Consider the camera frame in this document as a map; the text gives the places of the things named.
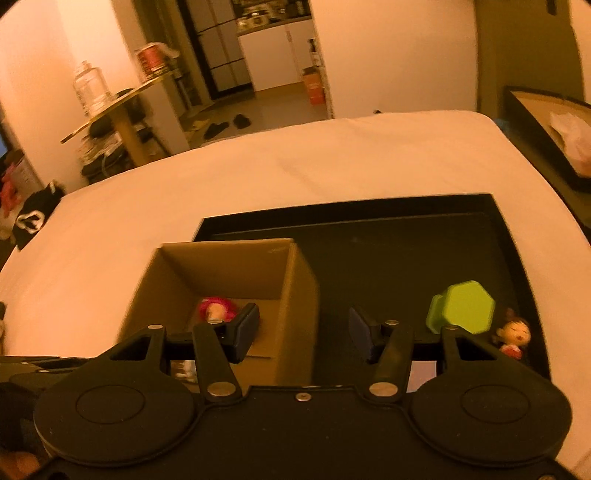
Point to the dark bottle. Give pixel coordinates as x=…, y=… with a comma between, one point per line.
x=313, y=54

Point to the black bag with white print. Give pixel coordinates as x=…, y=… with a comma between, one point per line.
x=34, y=214

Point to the olive green chair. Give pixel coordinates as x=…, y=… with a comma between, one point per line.
x=521, y=46

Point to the pink toy figure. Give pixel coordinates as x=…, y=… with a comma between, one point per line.
x=214, y=308

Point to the dark clutter under table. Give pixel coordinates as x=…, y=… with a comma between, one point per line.
x=104, y=154

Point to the countertop kitchenware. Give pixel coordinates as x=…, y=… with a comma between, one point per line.
x=268, y=9

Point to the brown-haired doll figure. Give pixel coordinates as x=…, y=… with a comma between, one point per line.
x=513, y=334

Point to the dark paned door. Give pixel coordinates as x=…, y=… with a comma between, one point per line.
x=214, y=50

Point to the red cloth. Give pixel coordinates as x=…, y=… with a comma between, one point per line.
x=9, y=191

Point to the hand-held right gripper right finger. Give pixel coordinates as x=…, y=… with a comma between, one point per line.
x=360, y=336

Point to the white plastic bag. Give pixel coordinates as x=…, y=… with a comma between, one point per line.
x=572, y=138

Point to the orange carton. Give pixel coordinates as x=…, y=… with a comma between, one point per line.
x=314, y=87

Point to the white bed sheet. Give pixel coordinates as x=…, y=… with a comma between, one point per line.
x=295, y=161

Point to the round side table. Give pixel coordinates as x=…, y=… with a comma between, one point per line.
x=124, y=101

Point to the brown cardboard box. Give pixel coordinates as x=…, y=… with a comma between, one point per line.
x=295, y=295

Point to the clear glass jar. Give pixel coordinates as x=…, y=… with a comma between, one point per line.
x=91, y=90

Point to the black shallow tray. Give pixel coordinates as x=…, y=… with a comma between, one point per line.
x=392, y=258

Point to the red canister in plastic bag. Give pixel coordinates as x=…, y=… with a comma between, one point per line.
x=153, y=62

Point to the white kitchen cabinet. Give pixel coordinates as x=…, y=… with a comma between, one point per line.
x=272, y=57

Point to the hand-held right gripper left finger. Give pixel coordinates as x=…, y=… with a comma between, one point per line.
x=245, y=332

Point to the green hexagonal box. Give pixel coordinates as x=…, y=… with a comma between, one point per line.
x=461, y=307

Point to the black box with plastic bag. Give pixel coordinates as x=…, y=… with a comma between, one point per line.
x=526, y=129

